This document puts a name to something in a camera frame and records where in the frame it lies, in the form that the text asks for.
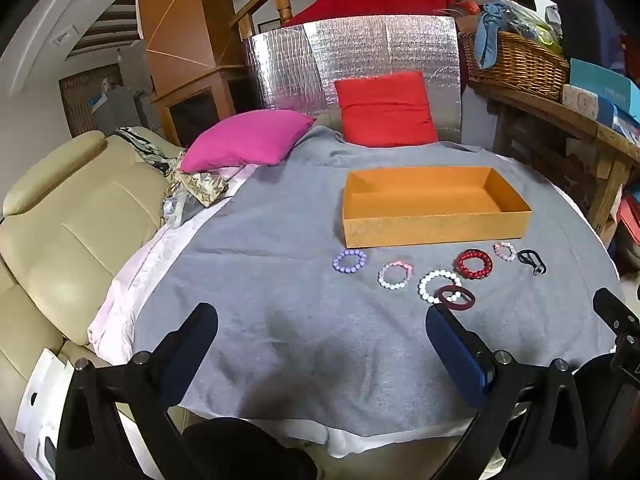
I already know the wicker basket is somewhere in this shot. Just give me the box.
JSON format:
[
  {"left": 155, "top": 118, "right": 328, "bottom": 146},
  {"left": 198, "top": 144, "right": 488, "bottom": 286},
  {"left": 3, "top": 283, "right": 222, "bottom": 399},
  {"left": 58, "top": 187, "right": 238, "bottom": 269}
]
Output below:
[{"left": 457, "top": 30, "right": 571, "bottom": 103}]

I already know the maroon bangle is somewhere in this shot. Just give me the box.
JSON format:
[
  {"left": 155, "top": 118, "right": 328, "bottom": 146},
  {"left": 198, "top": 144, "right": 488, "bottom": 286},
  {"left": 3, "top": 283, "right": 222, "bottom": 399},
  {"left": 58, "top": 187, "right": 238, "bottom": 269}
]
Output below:
[{"left": 434, "top": 284, "right": 476, "bottom": 312}]

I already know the white bead bracelet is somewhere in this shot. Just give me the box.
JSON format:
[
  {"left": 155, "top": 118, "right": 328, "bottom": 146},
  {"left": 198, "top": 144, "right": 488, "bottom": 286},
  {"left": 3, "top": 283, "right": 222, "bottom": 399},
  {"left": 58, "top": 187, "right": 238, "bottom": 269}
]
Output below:
[{"left": 418, "top": 270, "right": 463, "bottom": 305}]

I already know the lavender and pink bead bracelet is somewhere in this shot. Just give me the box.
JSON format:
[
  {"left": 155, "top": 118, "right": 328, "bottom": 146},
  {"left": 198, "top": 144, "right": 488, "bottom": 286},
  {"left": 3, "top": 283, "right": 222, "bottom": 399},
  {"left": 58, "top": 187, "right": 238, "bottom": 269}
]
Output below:
[{"left": 377, "top": 261, "right": 416, "bottom": 291}]

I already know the silver insulation panel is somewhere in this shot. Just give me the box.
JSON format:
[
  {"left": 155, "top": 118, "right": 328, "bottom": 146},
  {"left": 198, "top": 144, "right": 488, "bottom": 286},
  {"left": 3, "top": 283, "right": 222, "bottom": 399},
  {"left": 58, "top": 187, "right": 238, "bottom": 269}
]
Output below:
[{"left": 242, "top": 14, "right": 462, "bottom": 143}]

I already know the clear plastic wrap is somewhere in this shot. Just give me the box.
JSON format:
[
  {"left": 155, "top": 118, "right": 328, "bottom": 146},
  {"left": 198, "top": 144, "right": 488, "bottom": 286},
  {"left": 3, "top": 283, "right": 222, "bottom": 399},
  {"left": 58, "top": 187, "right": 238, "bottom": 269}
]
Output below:
[{"left": 162, "top": 192, "right": 188, "bottom": 231}]

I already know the white patterned box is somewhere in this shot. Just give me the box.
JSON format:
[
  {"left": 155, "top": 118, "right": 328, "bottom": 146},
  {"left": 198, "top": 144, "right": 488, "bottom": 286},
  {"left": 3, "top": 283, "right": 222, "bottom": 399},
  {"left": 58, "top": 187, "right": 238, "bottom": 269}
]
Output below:
[{"left": 561, "top": 84, "right": 616, "bottom": 121}]

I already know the dark navy garment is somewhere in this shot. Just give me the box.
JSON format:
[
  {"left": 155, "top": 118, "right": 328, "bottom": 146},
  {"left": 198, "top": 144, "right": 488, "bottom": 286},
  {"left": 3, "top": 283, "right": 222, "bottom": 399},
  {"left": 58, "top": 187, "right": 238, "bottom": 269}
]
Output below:
[{"left": 555, "top": 0, "right": 626, "bottom": 61}]

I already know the magenta pillow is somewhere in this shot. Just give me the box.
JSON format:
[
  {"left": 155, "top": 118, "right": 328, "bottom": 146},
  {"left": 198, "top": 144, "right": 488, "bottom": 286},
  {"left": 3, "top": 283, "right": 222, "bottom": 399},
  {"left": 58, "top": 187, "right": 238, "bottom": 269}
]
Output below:
[{"left": 179, "top": 108, "right": 317, "bottom": 173}]

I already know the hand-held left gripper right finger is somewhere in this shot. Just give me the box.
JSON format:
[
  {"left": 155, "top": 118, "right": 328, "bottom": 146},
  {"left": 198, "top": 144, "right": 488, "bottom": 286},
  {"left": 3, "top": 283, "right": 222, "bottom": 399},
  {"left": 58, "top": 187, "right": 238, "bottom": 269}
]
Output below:
[{"left": 425, "top": 302, "right": 591, "bottom": 480}]

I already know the small red pillow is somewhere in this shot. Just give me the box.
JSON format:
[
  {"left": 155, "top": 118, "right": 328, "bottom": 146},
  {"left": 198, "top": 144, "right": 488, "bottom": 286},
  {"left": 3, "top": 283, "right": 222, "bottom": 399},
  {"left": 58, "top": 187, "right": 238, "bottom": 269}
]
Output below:
[{"left": 334, "top": 71, "right": 439, "bottom": 148}]

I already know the thin dark metal bangle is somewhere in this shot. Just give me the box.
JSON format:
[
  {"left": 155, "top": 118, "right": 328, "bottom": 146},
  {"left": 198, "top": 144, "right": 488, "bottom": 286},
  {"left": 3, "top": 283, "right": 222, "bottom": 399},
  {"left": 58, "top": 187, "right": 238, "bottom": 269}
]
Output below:
[{"left": 516, "top": 248, "right": 547, "bottom": 276}]

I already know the red bag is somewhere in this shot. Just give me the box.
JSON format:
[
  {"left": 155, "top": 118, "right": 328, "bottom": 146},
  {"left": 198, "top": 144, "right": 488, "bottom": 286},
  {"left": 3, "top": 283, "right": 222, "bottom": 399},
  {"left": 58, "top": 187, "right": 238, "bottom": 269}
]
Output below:
[{"left": 615, "top": 190, "right": 640, "bottom": 261}]

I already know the black and white patterned cloth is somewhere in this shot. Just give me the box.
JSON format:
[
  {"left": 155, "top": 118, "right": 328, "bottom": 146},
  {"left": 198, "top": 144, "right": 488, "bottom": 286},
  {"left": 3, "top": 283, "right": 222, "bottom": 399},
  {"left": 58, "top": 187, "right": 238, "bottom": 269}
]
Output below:
[{"left": 116, "top": 126, "right": 181, "bottom": 176}]

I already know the orange wooden cabinet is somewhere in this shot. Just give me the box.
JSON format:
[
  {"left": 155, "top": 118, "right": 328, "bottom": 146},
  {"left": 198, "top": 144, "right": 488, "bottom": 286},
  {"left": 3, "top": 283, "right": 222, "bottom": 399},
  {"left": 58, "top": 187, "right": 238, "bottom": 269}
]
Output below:
[{"left": 135, "top": 0, "right": 251, "bottom": 148}]

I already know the grey blanket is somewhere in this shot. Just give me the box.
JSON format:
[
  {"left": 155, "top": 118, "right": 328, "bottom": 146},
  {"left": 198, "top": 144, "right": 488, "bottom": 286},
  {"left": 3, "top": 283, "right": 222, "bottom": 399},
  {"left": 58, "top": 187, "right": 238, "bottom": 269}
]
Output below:
[{"left": 132, "top": 125, "right": 621, "bottom": 438}]

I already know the red bead bracelet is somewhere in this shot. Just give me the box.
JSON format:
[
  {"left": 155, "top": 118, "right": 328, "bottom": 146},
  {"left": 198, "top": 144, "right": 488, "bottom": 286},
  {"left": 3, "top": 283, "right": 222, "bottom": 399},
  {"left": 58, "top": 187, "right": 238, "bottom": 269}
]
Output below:
[{"left": 454, "top": 248, "right": 495, "bottom": 280}]

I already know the wooden side table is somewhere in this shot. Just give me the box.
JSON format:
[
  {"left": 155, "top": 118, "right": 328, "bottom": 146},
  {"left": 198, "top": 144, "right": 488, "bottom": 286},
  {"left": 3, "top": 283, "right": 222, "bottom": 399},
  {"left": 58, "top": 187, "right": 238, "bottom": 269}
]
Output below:
[{"left": 467, "top": 77, "right": 640, "bottom": 236}]

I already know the beige leather sofa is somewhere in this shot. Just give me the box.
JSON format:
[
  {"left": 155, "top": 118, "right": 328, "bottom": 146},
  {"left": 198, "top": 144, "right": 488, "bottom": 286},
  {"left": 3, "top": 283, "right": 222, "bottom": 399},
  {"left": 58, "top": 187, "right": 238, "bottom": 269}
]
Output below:
[{"left": 0, "top": 127, "right": 191, "bottom": 461}]

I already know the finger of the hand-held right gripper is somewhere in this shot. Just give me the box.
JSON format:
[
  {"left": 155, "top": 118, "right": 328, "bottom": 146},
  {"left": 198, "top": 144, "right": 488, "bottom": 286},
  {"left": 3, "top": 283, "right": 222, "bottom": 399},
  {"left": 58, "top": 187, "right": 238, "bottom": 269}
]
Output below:
[{"left": 592, "top": 287, "right": 640, "bottom": 396}]

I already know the woven wicker screen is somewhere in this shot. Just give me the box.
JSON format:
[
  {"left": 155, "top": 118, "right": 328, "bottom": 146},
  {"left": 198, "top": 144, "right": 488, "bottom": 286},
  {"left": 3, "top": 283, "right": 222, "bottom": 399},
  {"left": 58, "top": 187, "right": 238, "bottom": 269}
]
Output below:
[{"left": 59, "top": 65, "right": 126, "bottom": 138}]

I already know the blue cloth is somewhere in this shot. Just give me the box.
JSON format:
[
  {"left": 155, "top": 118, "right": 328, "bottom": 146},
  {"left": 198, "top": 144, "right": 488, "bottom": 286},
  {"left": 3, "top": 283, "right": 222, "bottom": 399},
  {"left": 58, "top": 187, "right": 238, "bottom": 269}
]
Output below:
[{"left": 474, "top": 2, "right": 521, "bottom": 71}]

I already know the purple bead bracelet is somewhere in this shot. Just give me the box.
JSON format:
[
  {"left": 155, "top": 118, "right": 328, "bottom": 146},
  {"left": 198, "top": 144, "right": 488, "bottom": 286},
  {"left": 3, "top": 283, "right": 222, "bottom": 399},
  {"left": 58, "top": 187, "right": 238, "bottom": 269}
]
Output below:
[{"left": 333, "top": 249, "right": 368, "bottom": 275}]

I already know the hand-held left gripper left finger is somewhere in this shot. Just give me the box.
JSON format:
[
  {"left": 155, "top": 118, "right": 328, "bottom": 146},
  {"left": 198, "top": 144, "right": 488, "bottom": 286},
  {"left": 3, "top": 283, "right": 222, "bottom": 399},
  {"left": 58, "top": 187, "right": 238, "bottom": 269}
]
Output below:
[{"left": 56, "top": 302, "right": 221, "bottom": 480}]

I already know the gold patterned bag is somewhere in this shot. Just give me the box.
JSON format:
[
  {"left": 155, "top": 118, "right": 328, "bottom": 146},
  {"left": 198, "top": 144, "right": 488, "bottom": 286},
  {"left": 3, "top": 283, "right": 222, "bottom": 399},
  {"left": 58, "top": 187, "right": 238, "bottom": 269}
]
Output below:
[{"left": 172, "top": 170, "right": 230, "bottom": 209}]

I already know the orange cardboard box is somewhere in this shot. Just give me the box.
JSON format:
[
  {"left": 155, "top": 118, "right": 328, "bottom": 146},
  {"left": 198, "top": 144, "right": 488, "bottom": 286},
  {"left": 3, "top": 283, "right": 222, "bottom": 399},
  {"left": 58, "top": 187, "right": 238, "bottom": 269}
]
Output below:
[{"left": 342, "top": 166, "right": 532, "bottom": 249}]

